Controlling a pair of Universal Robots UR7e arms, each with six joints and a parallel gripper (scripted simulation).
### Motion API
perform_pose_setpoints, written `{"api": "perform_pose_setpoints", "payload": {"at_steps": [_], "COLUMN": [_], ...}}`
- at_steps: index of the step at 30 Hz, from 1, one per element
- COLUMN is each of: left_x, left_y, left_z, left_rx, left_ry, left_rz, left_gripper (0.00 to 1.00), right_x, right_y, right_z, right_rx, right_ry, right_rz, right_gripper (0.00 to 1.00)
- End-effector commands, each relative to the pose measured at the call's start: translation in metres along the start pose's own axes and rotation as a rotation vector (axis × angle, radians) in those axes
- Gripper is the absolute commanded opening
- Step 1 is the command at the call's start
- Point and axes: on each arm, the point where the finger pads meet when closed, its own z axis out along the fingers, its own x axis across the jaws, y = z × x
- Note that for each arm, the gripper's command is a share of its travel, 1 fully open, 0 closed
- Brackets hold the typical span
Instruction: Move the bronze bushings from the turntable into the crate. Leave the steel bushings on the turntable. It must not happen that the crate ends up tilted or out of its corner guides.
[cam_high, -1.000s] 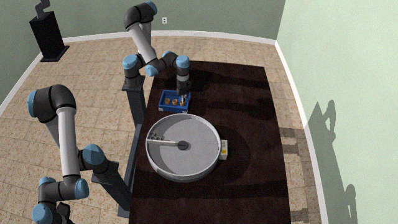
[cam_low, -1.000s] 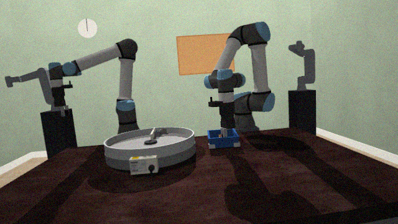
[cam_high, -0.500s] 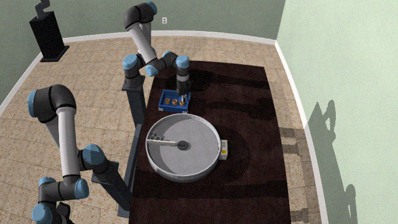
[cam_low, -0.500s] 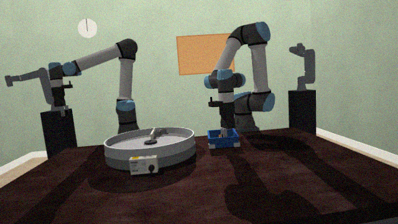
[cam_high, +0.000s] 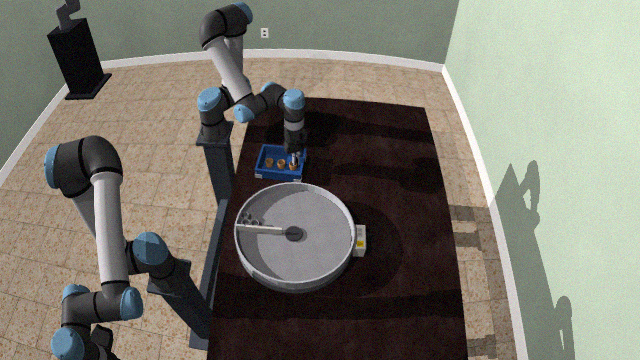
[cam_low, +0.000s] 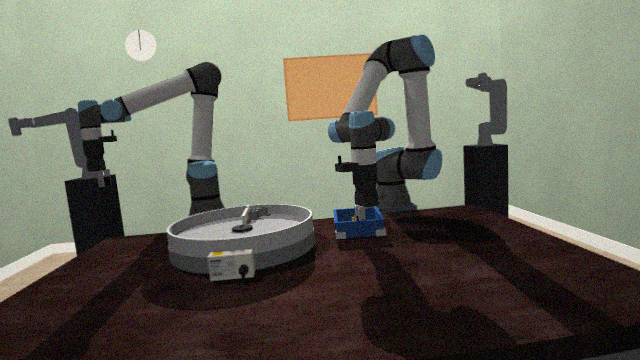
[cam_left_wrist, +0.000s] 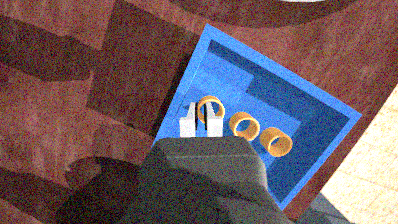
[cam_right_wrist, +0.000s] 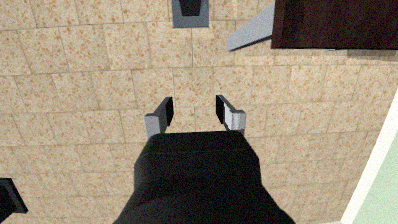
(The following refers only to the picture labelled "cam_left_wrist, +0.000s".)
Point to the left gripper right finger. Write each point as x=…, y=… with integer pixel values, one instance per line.
x=213, y=124

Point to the blue open tray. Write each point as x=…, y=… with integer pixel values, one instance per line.
x=246, y=81

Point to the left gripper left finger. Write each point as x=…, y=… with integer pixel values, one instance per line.
x=189, y=124

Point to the bronze bushing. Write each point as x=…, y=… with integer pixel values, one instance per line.
x=280, y=148
x=207, y=99
x=251, y=132

